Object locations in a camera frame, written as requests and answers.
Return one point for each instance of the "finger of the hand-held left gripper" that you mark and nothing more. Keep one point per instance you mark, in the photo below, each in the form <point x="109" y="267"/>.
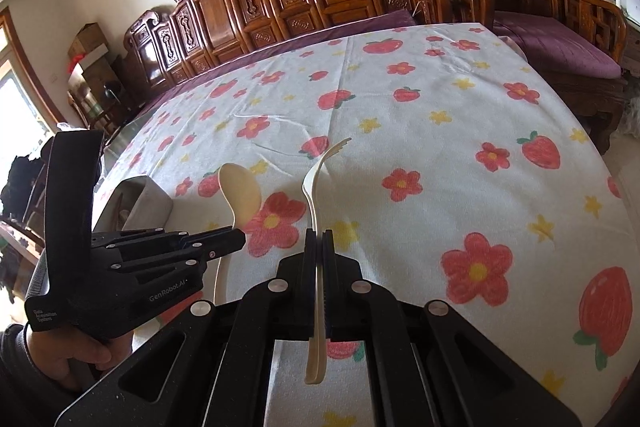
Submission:
<point x="220" y="242"/>
<point x="140" y="238"/>

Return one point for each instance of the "wooden door frame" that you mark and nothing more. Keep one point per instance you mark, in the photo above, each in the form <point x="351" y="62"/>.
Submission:
<point x="22" y="57"/>

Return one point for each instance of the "floral strawberry tablecloth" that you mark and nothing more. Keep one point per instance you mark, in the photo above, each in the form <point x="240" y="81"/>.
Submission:
<point x="425" y="132"/>

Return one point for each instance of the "purple short sofa cushion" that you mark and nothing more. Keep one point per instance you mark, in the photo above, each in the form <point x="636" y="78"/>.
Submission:
<point x="555" y="42"/>

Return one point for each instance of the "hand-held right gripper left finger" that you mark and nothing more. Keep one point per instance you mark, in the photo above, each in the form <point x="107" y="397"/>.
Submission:
<point x="311" y="267"/>

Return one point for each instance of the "purple long sofa cushion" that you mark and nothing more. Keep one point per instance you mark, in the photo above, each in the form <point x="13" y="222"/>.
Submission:
<point x="280" y="44"/>

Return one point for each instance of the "person's left hand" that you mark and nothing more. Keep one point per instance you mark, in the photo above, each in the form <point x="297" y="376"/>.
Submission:
<point x="75" y="354"/>

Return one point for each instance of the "cream plastic spoon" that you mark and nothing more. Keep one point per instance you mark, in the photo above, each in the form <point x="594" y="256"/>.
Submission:
<point x="240" y="192"/>

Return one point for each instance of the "stack of cardboard boxes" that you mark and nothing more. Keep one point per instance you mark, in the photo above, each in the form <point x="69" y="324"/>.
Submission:
<point x="87" y="52"/>

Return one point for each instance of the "cream plastic fork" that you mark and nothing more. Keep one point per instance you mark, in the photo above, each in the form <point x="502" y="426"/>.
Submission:
<point x="312" y="197"/>

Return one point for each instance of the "metal tray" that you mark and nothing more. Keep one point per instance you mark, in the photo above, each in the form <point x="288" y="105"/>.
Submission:
<point x="145" y="202"/>

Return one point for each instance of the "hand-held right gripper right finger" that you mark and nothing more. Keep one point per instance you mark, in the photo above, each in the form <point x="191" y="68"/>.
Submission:
<point x="328" y="267"/>

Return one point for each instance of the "black clothing pile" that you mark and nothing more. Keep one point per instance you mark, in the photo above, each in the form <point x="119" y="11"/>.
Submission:
<point x="17" y="182"/>

